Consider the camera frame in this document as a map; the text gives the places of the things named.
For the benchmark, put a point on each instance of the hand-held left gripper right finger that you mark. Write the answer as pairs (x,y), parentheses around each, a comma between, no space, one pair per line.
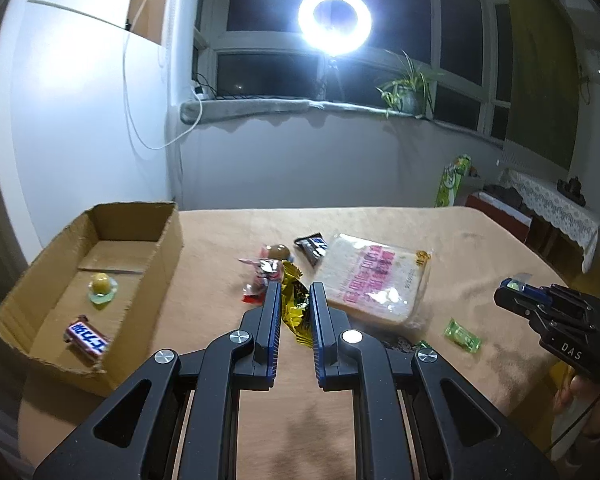
(316,335)

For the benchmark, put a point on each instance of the yellow curtain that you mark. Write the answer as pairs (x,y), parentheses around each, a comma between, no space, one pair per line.
(535,60)

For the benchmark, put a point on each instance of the sliced bread packet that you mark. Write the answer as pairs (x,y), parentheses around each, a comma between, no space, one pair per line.
(375,280)

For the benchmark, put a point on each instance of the brown jelly cup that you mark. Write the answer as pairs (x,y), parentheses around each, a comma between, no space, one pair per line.
(279,251)

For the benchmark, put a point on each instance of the white power strip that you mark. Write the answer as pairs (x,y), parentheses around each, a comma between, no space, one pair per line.
(198,91)

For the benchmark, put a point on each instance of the yellow jelly cup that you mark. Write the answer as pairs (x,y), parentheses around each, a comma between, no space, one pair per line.
(101,286)

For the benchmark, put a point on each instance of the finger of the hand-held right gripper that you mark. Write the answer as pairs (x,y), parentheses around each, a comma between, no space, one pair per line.
(537,293)
(512,302)

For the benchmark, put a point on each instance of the potted spider plant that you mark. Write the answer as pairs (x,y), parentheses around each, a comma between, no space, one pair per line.
(410,96)

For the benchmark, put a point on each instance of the red-brown cabinet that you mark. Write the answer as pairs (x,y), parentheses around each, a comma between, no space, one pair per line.
(500,212)

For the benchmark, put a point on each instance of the green candy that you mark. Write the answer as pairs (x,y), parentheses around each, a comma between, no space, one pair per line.
(423,345)
(461,335)

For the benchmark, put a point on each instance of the snickers bar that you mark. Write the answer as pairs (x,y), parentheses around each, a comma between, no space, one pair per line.
(86,336)

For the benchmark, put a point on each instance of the white partition panel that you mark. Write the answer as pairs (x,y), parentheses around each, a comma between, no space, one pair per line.
(70,125)

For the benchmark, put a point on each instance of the person's right hand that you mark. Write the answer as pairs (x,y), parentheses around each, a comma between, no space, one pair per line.
(575,396)

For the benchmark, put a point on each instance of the black light tripod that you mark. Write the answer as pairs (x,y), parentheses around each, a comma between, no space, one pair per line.
(334,77)

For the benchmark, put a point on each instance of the black chocolate bar packet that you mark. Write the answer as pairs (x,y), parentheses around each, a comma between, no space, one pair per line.
(312,247)

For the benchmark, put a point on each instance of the dark ornament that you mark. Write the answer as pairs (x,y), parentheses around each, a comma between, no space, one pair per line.
(572,191)

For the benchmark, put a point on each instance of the white lace cloth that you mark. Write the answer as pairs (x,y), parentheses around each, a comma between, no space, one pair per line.
(555,205)

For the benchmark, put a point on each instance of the green snack bag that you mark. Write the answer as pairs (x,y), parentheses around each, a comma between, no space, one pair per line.
(449,182)

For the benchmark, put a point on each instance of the yellow foil snack wrapper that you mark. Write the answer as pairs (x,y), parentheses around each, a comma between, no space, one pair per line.
(295,302)

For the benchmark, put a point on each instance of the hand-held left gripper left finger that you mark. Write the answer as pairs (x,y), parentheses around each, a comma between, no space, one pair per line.
(275,330)

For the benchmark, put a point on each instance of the brown cardboard box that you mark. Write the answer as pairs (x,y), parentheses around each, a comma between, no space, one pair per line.
(147,320)

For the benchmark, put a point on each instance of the grey windowsill cloth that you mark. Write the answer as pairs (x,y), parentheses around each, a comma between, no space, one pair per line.
(240,109)

